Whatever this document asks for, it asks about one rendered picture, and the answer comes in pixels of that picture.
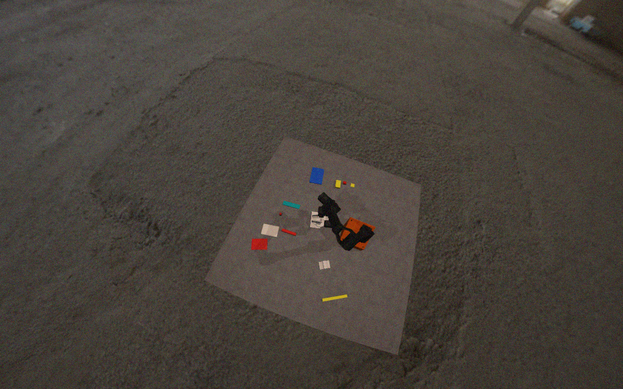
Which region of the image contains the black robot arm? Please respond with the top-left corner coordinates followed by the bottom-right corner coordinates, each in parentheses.
top-left (318, 192), bottom-right (375, 251)

